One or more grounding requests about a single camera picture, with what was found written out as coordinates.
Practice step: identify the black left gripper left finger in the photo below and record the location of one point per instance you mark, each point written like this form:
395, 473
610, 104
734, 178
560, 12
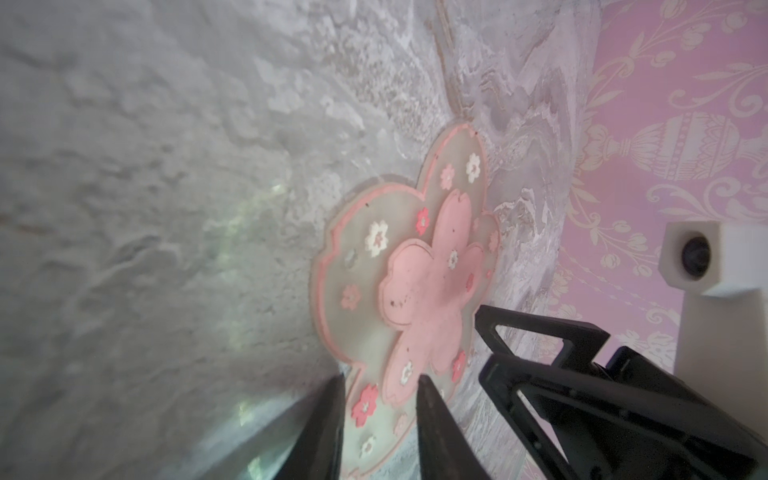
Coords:
317, 453

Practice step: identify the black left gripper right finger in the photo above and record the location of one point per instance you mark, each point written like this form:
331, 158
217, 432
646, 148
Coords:
443, 450

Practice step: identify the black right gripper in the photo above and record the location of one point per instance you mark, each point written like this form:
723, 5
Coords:
629, 421

